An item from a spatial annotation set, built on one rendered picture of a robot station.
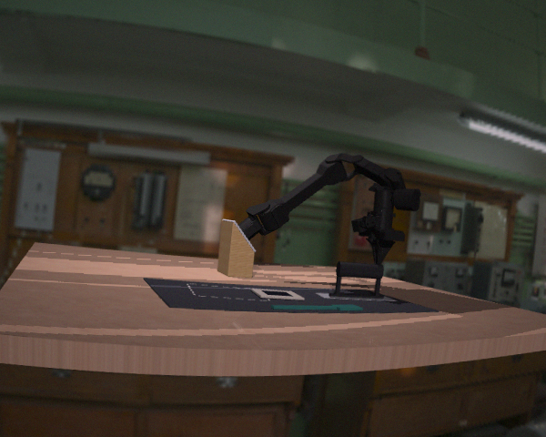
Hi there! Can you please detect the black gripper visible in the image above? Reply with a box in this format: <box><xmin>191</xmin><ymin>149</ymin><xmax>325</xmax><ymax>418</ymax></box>
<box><xmin>359</xmin><ymin>208</ymin><xmax>406</xmax><ymax>265</ymax></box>

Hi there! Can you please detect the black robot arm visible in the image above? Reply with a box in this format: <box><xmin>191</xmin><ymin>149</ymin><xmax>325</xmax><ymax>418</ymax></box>
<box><xmin>238</xmin><ymin>153</ymin><xmax>421</xmax><ymax>240</ymax></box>

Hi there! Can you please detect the white tile with dark top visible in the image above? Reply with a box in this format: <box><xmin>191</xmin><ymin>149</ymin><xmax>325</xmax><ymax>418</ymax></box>
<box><xmin>250</xmin><ymin>289</ymin><xmax>304</xmax><ymax>300</ymax></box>

